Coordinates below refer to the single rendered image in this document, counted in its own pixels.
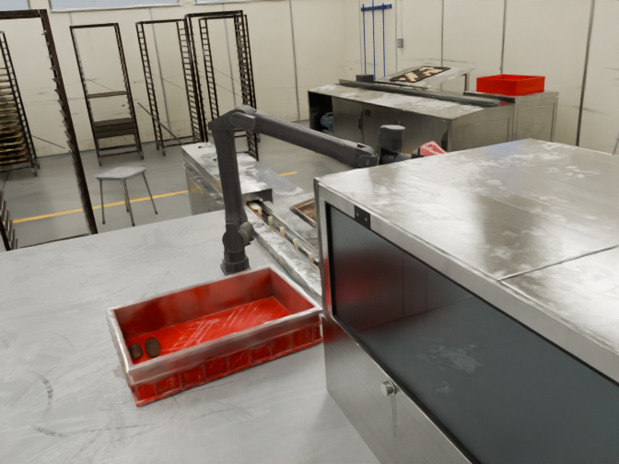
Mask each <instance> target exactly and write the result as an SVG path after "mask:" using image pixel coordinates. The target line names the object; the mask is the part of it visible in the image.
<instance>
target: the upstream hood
mask: <svg viewBox="0 0 619 464"><path fill-rule="evenodd" d="M181 150H182V155H183V156H184V157H185V158H186V159H187V160H188V161H189V162H190V163H191V164H192V165H193V166H194V167H195V168H196V169H197V170H198V171H199V172H200V173H201V174H202V175H203V176H204V177H205V178H206V179H207V180H208V181H209V182H210V183H211V184H212V185H213V186H214V187H215V188H216V189H217V190H218V191H219V192H220V193H221V194H222V189H221V182H220V177H219V170H218V164H217V158H216V147H215V146H213V145H211V144H210V143H209V142H208V143H201V144H195V145H184V146H181ZM238 166H239V179H240V186H241V192H242V199H243V205H244V206H245V205H247V202H248V201H253V200H258V199H263V203H264V202H271V203H273V195H272V192H273V189H272V188H271V187H270V186H268V185H267V184H265V183H264V182H263V181H261V180H260V179H258V178H257V177H256V176H254V175H253V174H251V173H250V172H249V171H248V170H247V169H245V168H244V167H242V166H241V165H240V164H238ZM222 195H223V194H222Z"/></svg>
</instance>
